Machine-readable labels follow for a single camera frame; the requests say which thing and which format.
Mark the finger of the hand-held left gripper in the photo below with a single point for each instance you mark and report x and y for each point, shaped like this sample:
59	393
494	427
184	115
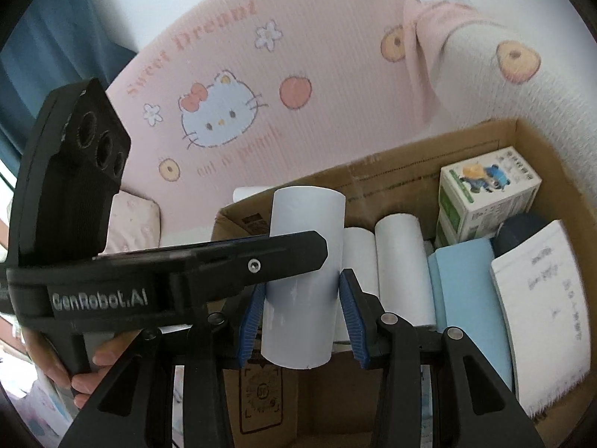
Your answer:
280	256

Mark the person's left hand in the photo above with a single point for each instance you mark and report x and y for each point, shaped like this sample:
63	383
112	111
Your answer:
107	359

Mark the cardboard box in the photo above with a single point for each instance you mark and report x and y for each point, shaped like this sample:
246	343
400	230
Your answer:
373	177

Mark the white tissue packet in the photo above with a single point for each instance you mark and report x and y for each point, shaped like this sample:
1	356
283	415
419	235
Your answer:
541	312

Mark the green white cartoon box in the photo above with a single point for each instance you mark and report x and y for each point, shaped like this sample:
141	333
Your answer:
489	196

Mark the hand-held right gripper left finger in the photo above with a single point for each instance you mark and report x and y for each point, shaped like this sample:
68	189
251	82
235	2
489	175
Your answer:
251	326

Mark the light blue packet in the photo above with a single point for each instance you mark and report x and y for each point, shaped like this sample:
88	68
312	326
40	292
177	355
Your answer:
466	298

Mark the small green white box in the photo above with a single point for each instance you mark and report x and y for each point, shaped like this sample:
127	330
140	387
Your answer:
447	233

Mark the dark blue round object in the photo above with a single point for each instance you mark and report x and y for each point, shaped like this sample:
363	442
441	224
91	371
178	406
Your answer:
517	233

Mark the blue curtain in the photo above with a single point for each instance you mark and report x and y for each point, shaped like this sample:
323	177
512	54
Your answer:
46	65

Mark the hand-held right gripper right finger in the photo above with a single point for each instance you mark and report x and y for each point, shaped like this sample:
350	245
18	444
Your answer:
354	322

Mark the pink pillow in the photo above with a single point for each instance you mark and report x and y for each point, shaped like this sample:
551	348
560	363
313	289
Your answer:
135	224

